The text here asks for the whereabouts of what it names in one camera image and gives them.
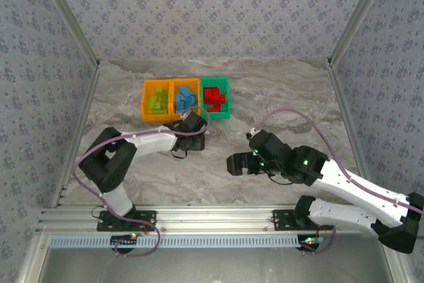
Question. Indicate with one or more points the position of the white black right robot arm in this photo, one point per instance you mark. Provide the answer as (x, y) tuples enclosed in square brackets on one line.
[(351, 193)]

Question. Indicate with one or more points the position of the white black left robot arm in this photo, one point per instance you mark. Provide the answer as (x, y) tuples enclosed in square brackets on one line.
[(152, 144)]

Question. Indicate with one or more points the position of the orange plastic bin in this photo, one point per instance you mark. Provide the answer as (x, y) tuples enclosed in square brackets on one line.
[(175, 116), (155, 117)]

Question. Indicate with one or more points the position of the green plastic bin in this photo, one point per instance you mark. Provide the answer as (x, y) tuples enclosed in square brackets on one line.
[(218, 115)]

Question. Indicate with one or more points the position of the small black controller board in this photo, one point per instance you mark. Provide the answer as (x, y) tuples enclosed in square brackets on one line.
[(122, 240), (309, 240)]

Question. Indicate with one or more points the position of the grey metal tray panel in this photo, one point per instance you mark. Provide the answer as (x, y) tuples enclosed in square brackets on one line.
[(212, 266)]

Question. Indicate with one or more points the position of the aluminum extrusion base rail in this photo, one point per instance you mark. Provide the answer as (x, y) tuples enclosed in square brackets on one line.
[(212, 218)]

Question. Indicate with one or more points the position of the aluminum upright frame post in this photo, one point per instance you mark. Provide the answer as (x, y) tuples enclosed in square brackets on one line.
[(68, 14), (359, 14)]

